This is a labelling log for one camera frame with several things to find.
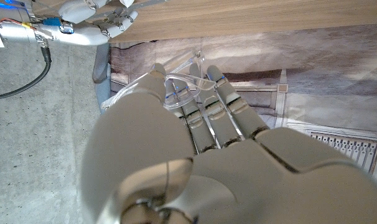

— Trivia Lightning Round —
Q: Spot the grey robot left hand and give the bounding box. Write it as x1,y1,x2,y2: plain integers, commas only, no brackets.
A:
79,63,377,224

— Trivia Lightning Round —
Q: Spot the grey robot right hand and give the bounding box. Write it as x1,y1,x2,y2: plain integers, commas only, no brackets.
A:
58,0,139,46

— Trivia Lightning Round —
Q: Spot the clear plastic wrapper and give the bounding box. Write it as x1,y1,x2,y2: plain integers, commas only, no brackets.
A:
100,49,217,110

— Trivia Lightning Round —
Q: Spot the printed room backdrop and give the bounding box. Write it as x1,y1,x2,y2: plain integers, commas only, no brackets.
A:
109,23,377,187

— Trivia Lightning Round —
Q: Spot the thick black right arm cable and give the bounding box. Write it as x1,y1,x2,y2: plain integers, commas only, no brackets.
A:
0,39,52,102

